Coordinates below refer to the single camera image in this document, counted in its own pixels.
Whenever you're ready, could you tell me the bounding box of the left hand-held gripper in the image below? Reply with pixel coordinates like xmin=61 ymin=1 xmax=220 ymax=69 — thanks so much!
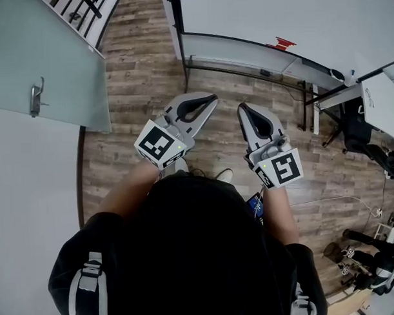
xmin=132 ymin=92 xmax=221 ymax=171

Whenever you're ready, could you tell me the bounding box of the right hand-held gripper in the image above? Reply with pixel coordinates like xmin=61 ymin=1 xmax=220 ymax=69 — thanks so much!
xmin=237 ymin=100 xmax=304 ymax=191

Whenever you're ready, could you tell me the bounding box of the person's left forearm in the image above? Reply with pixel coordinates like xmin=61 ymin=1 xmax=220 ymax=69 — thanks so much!
xmin=96 ymin=160 xmax=164 ymax=222

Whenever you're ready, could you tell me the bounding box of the person's right forearm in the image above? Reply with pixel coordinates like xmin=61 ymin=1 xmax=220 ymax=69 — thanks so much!
xmin=261 ymin=184 xmax=300 ymax=247

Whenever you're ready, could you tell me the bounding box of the person's white right shoe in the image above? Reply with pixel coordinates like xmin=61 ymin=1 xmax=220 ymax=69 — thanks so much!
xmin=215 ymin=168 xmax=234 ymax=183

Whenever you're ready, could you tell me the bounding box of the blue device at waist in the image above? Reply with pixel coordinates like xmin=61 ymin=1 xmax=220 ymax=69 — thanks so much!
xmin=245 ymin=192 xmax=266 ymax=225

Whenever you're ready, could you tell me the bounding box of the red striped sticker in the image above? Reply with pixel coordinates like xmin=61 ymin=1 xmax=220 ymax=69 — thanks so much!
xmin=266 ymin=35 xmax=298 ymax=51

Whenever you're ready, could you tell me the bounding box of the black office chair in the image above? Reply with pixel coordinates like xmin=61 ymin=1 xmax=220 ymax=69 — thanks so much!
xmin=320 ymin=96 xmax=394 ymax=182

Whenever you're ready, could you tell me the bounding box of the white table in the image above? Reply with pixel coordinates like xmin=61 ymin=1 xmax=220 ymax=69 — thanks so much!
xmin=161 ymin=0 xmax=394 ymax=141

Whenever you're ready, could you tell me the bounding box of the white desk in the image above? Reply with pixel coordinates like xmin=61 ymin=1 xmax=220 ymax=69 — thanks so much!
xmin=360 ymin=72 xmax=394 ymax=145

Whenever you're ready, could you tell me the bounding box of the person's black shirt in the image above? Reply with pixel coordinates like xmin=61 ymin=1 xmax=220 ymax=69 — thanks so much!
xmin=44 ymin=168 xmax=329 ymax=315

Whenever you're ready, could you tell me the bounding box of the black stair railing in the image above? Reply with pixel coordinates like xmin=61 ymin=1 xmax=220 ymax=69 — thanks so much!
xmin=48 ymin=0 xmax=123 ymax=52

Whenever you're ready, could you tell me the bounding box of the white rack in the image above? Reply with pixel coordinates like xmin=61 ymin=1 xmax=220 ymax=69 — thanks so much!
xmin=375 ymin=222 xmax=394 ymax=241

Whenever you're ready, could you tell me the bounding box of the frosted glass door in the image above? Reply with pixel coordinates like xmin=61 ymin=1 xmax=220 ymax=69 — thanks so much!
xmin=0 ymin=0 xmax=112 ymax=137

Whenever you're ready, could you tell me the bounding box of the light wooden table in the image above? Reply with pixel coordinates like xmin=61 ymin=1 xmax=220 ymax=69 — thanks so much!
xmin=327 ymin=288 xmax=374 ymax=315

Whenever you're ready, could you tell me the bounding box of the white floor cable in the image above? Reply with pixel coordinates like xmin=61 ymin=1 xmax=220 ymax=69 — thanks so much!
xmin=288 ymin=194 xmax=384 ymax=221

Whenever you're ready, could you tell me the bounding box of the metal door handle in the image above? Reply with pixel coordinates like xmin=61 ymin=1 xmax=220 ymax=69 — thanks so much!
xmin=28 ymin=76 xmax=50 ymax=119

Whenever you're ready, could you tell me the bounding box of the grey right shoulder strap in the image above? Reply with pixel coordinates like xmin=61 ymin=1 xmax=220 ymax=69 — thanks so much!
xmin=290 ymin=281 xmax=318 ymax=315

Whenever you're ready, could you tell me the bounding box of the grey shoulder strap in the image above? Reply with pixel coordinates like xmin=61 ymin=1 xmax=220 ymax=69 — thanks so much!
xmin=290 ymin=281 xmax=318 ymax=315
xmin=66 ymin=251 xmax=108 ymax=315

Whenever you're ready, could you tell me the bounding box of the grey left shoulder strap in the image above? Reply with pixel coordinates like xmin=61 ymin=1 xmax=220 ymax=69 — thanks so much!
xmin=66 ymin=251 xmax=108 ymax=315

